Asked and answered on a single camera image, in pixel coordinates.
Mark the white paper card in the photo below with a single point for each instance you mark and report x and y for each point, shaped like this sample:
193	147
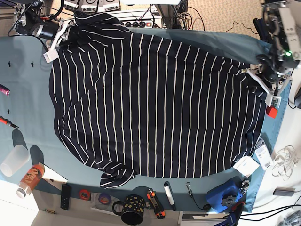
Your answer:
246	166

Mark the pink pen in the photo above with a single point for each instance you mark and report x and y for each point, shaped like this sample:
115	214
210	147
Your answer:
4	90

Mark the black power strip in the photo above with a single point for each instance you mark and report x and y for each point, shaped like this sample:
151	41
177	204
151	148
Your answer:
138	24

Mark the blue clamp device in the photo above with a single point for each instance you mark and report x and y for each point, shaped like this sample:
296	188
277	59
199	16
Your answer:
226	195

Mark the orange label bottle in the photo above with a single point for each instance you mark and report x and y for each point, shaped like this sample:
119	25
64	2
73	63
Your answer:
30	180

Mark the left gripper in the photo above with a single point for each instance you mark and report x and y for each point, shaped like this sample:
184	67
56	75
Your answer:
271	81

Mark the grey adapter box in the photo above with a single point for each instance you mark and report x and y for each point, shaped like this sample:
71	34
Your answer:
287	192

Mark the orange tape roll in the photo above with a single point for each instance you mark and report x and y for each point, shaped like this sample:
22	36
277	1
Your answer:
84	195

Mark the black mug yellow pattern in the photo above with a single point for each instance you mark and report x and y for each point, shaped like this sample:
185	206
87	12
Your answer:
131	210

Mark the black remote control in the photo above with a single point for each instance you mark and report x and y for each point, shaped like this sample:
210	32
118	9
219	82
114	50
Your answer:
65	196

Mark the red cube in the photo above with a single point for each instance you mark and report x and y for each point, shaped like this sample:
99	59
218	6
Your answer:
271	111

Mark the navy white striped t-shirt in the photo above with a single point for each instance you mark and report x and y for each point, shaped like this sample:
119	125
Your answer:
136	104

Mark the white black marker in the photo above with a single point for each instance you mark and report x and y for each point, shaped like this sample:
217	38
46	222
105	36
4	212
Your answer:
169	196

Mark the purple tape roll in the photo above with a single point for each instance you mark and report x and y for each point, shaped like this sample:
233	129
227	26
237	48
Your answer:
104	199

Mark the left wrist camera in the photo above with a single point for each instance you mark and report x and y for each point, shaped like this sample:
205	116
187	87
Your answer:
273	101

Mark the carabiner with black cord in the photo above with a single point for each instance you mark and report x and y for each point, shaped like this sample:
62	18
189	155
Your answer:
190	193

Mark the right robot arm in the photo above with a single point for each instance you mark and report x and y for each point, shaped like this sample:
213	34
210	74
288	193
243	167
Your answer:
30	12

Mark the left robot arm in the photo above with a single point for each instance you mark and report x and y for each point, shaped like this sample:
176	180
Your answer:
278	28

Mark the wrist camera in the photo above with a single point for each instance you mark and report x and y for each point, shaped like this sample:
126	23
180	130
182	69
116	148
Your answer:
51	55
273	101

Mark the translucent plastic cup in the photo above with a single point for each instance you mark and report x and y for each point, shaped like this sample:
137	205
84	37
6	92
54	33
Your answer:
17	158

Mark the white paper sheet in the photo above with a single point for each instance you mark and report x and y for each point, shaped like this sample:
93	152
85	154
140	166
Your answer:
50	174

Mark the orange black utility knife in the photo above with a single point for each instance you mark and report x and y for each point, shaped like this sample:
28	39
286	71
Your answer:
155	204

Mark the orange screwdriver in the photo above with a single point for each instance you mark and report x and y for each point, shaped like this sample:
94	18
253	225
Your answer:
8	123

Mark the white packaged item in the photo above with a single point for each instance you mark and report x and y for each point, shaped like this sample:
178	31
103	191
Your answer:
263	155

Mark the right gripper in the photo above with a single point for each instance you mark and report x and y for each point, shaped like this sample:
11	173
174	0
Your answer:
53	34

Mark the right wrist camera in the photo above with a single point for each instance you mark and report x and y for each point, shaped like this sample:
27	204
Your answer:
51	55

